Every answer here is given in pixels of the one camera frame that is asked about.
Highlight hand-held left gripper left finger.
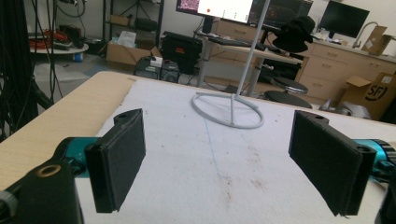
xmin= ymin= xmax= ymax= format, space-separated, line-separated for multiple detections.
xmin=84 ymin=107 xmax=147 ymax=214

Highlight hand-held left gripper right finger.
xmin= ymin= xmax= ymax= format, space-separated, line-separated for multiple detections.
xmin=288 ymin=109 xmax=377 ymax=217

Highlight grey plastic bag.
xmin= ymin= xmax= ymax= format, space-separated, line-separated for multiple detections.
xmin=318 ymin=99 xmax=372 ymax=119

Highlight black round stool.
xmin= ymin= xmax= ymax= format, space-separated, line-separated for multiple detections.
xmin=263 ymin=91 xmax=313 ymax=109
xmin=270 ymin=77 xmax=309 ymax=94

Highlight printed cardboard box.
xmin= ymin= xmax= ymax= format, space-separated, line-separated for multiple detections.
xmin=339 ymin=72 xmax=396 ymax=121

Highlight wooden drawer cabinet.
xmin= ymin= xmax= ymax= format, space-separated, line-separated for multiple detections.
xmin=295 ymin=38 xmax=396 ymax=105

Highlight grey black equipment box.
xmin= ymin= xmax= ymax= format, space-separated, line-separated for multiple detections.
xmin=134 ymin=56 xmax=181 ymax=84

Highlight open cardboard box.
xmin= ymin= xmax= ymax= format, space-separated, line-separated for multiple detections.
xmin=106 ymin=40 xmax=163 ymax=66

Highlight white-legged wooden desk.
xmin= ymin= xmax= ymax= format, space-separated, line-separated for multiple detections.
xmin=194 ymin=31 xmax=304 ymax=97

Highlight white plastic bag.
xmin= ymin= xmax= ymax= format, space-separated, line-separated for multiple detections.
xmin=117 ymin=30 xmax=137 ymax=49

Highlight round white table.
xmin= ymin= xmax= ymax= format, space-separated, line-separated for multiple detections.
xmin=29 ymin=43 xmax=90 ymax=56

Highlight curved metal faucet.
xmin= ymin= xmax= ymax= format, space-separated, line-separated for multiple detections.
xmin=352 ymin=21 xmax=380 ymax=49

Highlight black hard equipment case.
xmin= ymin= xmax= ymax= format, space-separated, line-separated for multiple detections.
xmin=160 ymin=31 xmax=208 ymax=76

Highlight black hat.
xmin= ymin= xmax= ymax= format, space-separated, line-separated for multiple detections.
xmin=272 ymin=15 xmax=316 ymax=54

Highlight small cardboard box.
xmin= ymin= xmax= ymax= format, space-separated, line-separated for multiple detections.
xmin=361 ymin=25 xmax=396 ymax=56

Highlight black bag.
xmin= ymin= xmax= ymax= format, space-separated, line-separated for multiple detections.
xmin=134 ymin=17 xmax=159 ymax=32

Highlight black computer monitor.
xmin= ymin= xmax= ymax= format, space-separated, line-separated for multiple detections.
xmin=318 ymin=0 xmax=371 ymax=40

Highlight black metal shelf rack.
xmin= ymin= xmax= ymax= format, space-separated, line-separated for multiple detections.
xmin=102 ymin=0 xmax=165 ymax=54

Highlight black keyboard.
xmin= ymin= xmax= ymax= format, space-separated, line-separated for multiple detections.
xmin=208 ymin=36 xmax=269 ymax=50

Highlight dark wide computer monitor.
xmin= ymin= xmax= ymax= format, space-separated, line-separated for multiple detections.
xmin=248 ymin=0 xmax=314 ymax=29

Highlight wooden drawer unit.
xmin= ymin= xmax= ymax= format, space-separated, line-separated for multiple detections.
xmin=214 ymin=19 xmax=265 ymax=41

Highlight lit computer monitor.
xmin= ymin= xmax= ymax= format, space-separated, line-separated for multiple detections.
xmin=176 ymin=0 xmax=255 ymax=24

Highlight white metal ring-base stand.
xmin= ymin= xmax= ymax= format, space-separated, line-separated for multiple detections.
xmin=191 ymin=0 xmax=272 ymax=130

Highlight hanging black cables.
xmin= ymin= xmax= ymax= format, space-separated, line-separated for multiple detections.
xmin=0 ymin=0 xmax=64 ymax=141

